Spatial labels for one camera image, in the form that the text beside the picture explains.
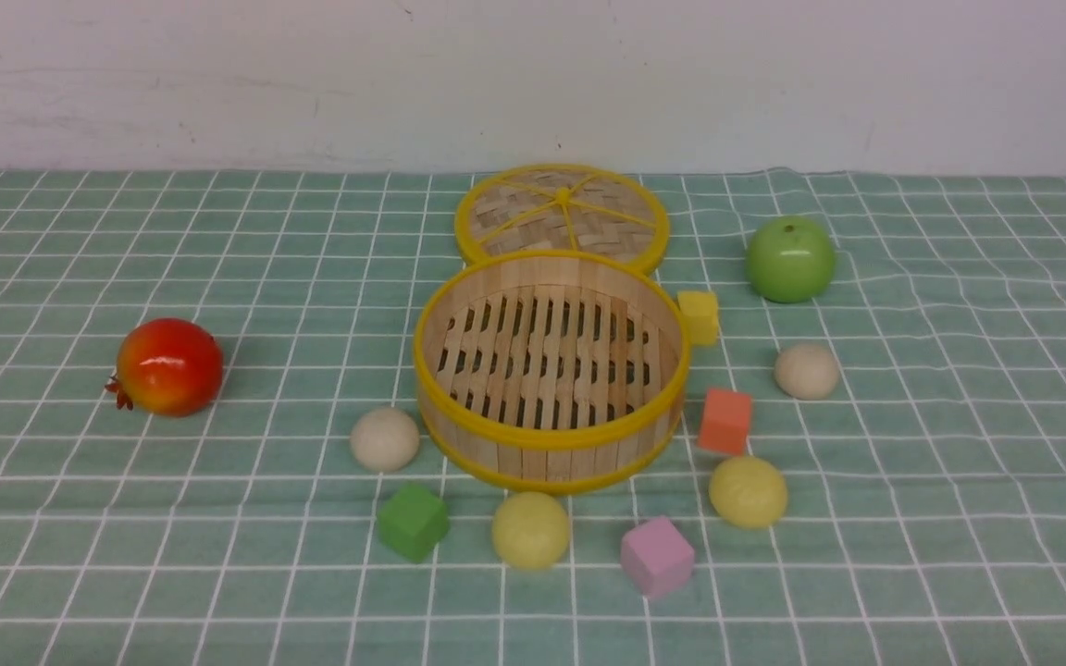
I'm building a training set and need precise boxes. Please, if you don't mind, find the white bun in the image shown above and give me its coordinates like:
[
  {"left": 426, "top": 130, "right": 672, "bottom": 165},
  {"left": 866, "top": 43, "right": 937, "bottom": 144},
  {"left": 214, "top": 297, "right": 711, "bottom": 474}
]
[
  {"left": 773, "top": 342, "right": 841, "bottom": 401},
  {"left": 350, "top": 406, "right": 420, "bottom": 474}
]

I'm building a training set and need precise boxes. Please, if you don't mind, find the yellow bun front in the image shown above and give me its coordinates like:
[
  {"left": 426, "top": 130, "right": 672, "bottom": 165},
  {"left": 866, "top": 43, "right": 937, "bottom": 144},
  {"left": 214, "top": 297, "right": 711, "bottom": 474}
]
[{"left": 491, "top": 492, "right": 571, "bottom": 570}]

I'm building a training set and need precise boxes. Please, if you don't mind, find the yellow bun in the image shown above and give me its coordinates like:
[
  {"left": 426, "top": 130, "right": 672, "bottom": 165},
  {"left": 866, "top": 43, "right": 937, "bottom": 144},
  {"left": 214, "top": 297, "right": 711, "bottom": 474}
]
[
  {"left": 708, "top": 455, "right": 788, "bottom": 530},
  {"left": 491, "top": 492, "right": 571, "bottom": 570}
]

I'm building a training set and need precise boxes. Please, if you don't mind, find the bamboo steamer tray yellow rim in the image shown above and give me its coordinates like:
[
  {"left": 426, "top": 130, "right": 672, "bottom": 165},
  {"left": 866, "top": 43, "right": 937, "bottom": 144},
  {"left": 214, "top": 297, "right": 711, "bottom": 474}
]
[{"left": 411, "top": 251, "right": 692, "bottom": 496}]

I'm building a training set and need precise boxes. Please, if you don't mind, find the woven bamboo steamer lid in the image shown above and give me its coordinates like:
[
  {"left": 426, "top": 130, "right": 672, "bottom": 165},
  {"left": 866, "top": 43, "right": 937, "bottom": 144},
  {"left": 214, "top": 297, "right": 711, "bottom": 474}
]
[{"left": 453, "top": 164, "right": 671, "bottom": 274}]

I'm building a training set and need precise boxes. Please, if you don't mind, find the yellow cube block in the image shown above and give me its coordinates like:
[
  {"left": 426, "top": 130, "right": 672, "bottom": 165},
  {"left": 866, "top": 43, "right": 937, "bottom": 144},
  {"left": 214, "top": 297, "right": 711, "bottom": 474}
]
[{"left": 676, "top": 290, "right": 721, "bottom": 346}]

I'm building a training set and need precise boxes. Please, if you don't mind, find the orange cube block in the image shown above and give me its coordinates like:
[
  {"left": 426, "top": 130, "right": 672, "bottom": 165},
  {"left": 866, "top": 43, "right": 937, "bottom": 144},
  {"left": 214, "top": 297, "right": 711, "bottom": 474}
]
[{"left": 695, "top": 387, "right": 753, "bottom": 456}]

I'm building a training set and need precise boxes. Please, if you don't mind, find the green cube block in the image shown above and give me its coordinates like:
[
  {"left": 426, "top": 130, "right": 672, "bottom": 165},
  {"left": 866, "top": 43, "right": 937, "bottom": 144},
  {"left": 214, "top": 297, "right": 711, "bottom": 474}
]
[{"left": 377, "top": 482, "right": 450, "bottom": 563}]

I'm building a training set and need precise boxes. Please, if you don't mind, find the pink cube block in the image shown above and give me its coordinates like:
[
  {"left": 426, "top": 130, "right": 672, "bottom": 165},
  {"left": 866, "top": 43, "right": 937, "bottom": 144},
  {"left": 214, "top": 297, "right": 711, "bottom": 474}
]
[{"left": 619, "top": 517, "right": 697, "bottom": 599}]

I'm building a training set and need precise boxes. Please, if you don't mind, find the green apple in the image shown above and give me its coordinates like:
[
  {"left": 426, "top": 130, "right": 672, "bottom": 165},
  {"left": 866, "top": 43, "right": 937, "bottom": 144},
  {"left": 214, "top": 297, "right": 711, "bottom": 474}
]
[{"left": 745, "top": 216, "right": 837, "bottom": 303}]

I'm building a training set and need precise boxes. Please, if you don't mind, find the green checkered tablecloth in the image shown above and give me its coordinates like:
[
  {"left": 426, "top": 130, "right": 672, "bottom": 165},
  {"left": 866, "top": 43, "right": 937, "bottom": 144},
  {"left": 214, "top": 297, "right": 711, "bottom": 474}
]
[{"left": 0, "top": 169, "right": 1066, "bottom": 665}]

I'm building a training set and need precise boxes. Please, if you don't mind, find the red pomegranate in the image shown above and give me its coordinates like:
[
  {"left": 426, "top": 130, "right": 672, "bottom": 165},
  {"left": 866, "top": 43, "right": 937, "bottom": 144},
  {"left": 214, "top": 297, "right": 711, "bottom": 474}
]
[{"left": 104, "top": 316, "right": 224, "bottom": 418}]

